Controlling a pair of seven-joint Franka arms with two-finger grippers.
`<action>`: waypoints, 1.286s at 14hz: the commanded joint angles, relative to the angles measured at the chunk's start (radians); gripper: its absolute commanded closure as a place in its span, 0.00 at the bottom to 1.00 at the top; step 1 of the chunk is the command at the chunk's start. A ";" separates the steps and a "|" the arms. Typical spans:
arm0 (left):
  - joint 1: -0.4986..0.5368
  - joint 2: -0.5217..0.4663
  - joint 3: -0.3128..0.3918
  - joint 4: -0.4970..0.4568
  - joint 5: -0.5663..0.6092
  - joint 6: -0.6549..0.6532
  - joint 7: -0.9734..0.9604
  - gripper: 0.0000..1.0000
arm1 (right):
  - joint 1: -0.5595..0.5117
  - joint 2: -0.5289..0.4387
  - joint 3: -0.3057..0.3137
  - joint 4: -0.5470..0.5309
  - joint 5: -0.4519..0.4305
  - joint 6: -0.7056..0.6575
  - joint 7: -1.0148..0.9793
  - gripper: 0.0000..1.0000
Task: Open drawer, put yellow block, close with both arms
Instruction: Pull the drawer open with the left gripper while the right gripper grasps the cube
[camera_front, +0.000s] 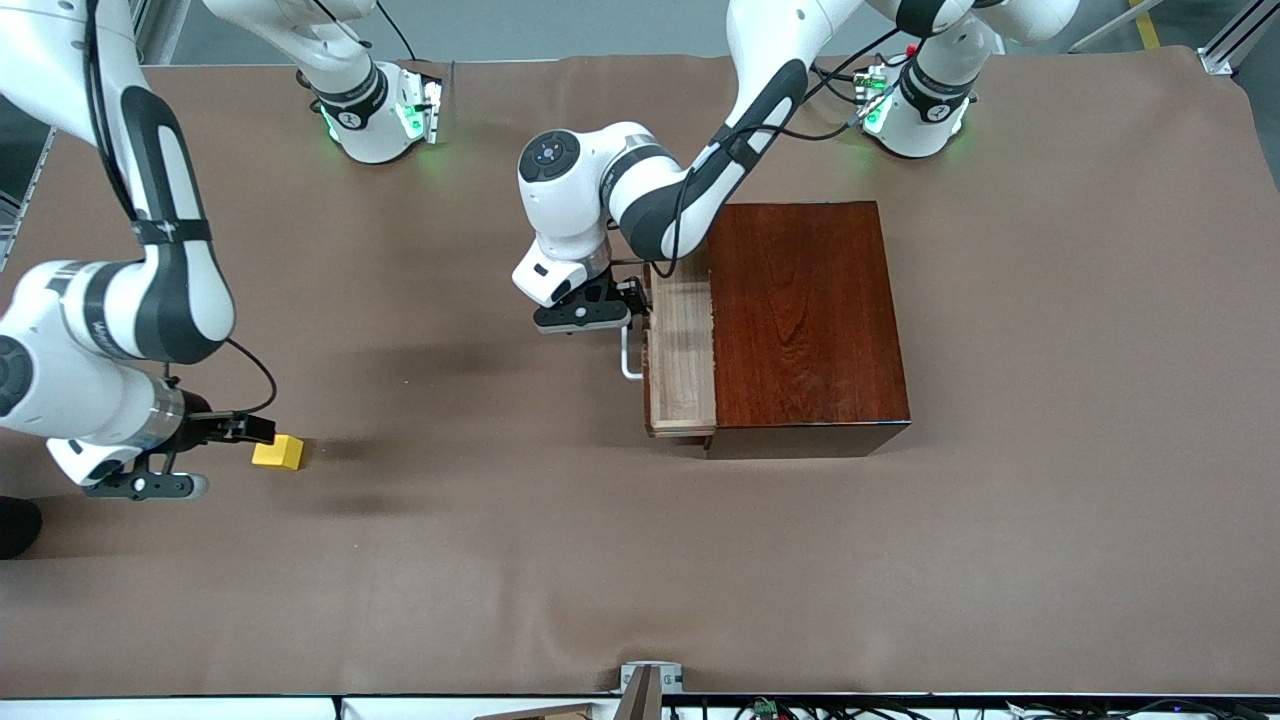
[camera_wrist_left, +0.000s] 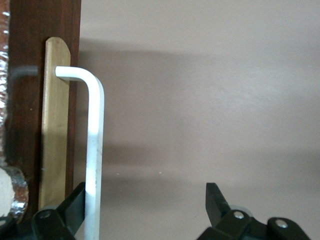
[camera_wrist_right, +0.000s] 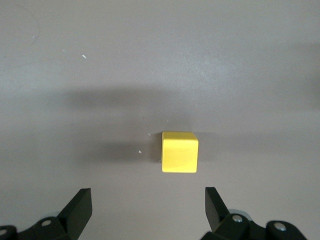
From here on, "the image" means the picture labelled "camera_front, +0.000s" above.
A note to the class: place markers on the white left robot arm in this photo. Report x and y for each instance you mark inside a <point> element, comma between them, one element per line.
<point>570,200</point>

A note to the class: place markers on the light wood drawer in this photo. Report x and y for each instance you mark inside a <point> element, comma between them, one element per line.
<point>682,360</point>

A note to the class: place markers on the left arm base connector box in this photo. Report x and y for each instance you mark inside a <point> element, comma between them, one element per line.
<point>873,100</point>

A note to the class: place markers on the dark red wooden cabinet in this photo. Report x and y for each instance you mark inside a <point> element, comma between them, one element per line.
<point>810,310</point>

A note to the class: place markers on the white table edge rail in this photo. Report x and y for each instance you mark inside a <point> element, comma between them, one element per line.
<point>150,710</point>

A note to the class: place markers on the grey metal clamp bracket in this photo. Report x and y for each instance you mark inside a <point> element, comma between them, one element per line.
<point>652,676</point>

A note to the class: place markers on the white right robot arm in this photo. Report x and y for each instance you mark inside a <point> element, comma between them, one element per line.
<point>170,300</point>

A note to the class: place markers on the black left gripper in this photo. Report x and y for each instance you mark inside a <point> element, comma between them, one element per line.
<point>606,291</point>

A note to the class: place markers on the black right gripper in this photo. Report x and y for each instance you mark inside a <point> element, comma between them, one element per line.
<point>203,424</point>

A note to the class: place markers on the yellow cube block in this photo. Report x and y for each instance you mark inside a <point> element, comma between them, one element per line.
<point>280,454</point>

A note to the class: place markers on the brown table mat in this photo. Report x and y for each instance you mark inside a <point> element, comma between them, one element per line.
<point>400,580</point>

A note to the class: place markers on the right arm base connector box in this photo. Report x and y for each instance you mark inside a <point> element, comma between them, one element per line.
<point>420,105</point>

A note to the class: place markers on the black rounded object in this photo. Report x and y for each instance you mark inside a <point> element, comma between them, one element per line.
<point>15,527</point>

